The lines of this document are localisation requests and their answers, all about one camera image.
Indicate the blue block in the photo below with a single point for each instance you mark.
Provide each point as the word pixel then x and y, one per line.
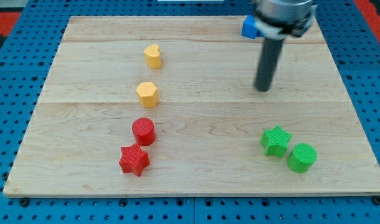
pixel 249 29

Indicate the green cylinder block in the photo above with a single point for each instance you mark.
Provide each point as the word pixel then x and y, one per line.
pixel 302 157

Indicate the green star block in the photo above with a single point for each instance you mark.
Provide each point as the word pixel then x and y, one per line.
pixel 275 142

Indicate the red star block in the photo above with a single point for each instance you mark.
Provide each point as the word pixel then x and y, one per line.
pixel 133 159

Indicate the yellow heart block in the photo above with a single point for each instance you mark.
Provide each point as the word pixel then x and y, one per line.
pixel 153 56

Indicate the wooden board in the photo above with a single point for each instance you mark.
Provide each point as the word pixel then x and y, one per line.
pixel 208 121

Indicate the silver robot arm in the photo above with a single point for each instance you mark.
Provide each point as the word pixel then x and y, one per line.
pixel 277 19

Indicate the yellow hexagon block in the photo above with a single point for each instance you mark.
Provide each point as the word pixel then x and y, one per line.
pixel 148 94

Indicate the red cylinder block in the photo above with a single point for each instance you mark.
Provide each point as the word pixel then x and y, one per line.
pixel 143 131

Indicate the dark grey pointer rod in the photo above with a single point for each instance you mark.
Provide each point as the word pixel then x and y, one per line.
pixel 268 60

